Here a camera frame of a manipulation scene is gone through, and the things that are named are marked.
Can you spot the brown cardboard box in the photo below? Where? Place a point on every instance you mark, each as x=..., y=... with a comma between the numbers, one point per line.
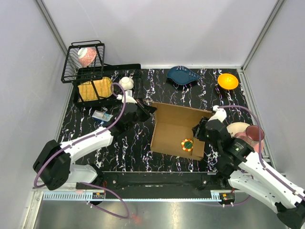
x=173, y=124

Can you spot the orange flower toy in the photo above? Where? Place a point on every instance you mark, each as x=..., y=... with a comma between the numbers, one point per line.
x=187, y=145

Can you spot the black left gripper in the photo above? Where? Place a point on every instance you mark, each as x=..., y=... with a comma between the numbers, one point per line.
x=147, y=110

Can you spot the orange round bowl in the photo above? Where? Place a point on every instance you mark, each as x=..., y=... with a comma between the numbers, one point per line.
x=227, y=81

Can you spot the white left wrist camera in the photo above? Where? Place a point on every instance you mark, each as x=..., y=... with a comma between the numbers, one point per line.
x=128, y=98

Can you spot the woven bamboo tray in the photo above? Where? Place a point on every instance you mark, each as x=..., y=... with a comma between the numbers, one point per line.
x=95, y=90

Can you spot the aluminium front rail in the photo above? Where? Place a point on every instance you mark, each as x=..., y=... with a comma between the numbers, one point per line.
x=141, y=196

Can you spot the black wire dish rack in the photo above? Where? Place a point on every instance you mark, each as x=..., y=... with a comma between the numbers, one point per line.
x=75, y=74

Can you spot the dark blue leaf dish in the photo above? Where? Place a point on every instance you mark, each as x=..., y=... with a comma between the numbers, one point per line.
x=182, y=75

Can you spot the pink patterned ceramic bowl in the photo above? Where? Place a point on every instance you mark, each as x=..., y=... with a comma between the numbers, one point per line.
x=86, y=56

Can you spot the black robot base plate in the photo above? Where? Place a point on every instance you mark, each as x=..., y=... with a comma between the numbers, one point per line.
x=161, y=183

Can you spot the dark red cup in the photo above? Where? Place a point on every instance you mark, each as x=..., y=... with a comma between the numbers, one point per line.
x=252, y=136

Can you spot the silver blue toothpaste tube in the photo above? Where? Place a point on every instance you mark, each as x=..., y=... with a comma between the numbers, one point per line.
x=102, y=116

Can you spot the white flower-shaped cup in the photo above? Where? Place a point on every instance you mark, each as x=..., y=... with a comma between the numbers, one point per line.
x=126, y=83

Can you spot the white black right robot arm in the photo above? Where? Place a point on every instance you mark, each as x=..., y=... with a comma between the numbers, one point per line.
x=244, y=170

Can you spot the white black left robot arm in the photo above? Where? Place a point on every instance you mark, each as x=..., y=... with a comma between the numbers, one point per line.
x=55, y=164

